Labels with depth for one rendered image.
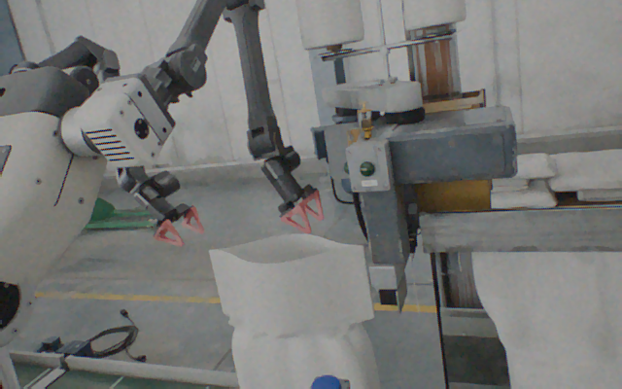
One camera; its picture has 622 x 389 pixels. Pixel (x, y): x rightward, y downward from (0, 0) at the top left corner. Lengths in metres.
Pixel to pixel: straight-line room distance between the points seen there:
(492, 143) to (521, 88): 5.20
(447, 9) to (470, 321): 0.86
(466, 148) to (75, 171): 0.71
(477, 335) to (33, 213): 1.18
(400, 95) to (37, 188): 0.70
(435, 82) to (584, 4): 4.80
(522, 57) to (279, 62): 3.03
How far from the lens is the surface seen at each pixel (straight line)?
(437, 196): 1.25
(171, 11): 7.47
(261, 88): 1.20
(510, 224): 1.12
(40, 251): 0.96
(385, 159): 0.88
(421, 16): 1.17
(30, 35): 9.39
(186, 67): 0.95
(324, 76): 5.93
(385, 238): 0.99
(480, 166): 0.92
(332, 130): 1.36
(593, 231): 1.14
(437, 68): 1.39
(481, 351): 1.54
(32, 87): 0.99
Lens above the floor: 1.49
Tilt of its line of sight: 14 degrees down
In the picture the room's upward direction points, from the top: 10 degrees counter-clockwise
